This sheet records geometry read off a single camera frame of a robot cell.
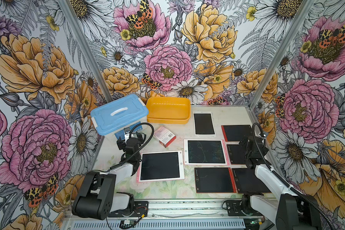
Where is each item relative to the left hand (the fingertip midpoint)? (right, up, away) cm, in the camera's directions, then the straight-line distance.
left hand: (129, 138), depth 89 cm
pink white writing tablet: (+48, -10, +6) cm, 49 cm away
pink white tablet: (+19, -18, +3) cm, 27 cm away
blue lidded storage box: (-13, +11, +2) cm, 17 cm away
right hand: (+74, -2, -3) cm, 74 cm away
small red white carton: (+21, -1, +10) cm, 24 cm away
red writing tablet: (+67, -22, -7) cm, 71 cm away
